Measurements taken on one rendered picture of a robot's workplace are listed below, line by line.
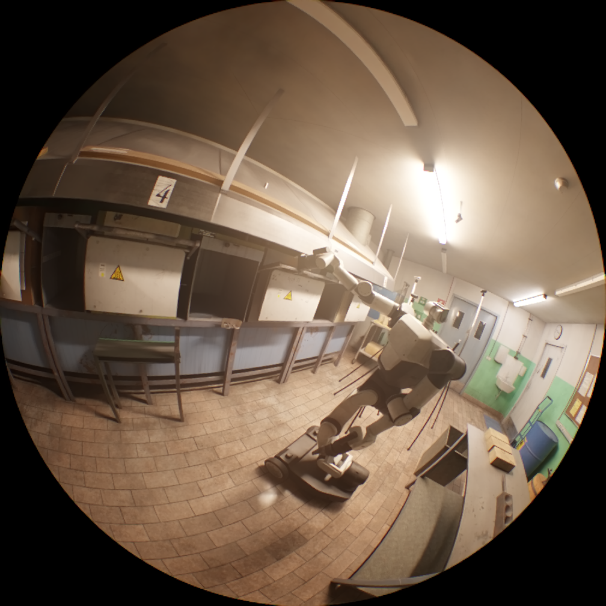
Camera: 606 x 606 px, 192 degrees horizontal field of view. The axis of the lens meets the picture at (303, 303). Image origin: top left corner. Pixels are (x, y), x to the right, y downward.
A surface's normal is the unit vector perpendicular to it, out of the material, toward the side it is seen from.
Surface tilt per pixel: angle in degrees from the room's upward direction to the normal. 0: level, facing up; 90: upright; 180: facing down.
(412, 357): 84
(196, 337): 90
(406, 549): 0
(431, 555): 0
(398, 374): 97
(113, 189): 80
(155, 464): 0
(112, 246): 90
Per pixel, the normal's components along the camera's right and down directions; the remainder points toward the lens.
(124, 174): 0.69, 0.20
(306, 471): 0.32, -0.93
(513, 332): -0.69, -0.07
